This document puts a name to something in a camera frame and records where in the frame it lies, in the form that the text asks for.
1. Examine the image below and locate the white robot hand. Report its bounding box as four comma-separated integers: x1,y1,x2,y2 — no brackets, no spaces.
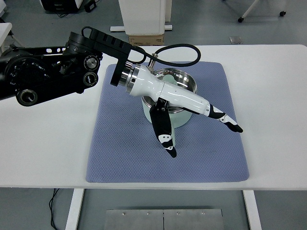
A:
119,65,243,158

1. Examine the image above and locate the green pot with handle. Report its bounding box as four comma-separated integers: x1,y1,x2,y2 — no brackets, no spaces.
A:
141,68,198,147

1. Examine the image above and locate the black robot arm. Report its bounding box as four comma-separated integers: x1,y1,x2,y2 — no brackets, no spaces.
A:
0,28,242,157

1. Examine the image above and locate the glass lid with green knob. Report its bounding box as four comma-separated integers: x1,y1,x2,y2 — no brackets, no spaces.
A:
142,68,197,114

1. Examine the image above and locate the blue quilted mat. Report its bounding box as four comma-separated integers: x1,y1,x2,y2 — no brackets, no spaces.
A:
86,64,249,183

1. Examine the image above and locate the cardboard box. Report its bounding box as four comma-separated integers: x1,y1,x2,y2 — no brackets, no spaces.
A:
129,34,164,46

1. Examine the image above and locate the grey floor outlet cover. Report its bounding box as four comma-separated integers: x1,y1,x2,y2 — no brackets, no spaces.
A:
229,36,243,45

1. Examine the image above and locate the white cabinet on stand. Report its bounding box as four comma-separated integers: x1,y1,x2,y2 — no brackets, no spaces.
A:
110,0,173,35

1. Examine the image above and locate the metal floor plate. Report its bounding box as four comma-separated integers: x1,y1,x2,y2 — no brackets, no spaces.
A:
105,209,224,230

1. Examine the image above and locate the right white table leg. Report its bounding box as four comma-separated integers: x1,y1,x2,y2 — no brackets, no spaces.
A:
242,190,262,230

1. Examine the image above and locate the white table leg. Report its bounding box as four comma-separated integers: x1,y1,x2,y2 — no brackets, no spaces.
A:
65,188,85,230
242,190,262,230

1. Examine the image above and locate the white wheeled chair base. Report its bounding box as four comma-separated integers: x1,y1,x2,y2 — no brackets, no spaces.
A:
222,0,287,23

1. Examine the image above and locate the left white table leg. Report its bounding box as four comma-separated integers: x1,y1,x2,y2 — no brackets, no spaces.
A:
65,188,85,230

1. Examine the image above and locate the black equipment on floor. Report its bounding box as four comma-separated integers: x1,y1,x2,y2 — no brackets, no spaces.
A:
40,0,98,13

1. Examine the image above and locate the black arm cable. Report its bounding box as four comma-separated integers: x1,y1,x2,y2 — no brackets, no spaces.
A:
130,44,201,68

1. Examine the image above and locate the black floor cable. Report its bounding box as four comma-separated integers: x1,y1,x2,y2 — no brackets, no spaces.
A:
48,188,60,230

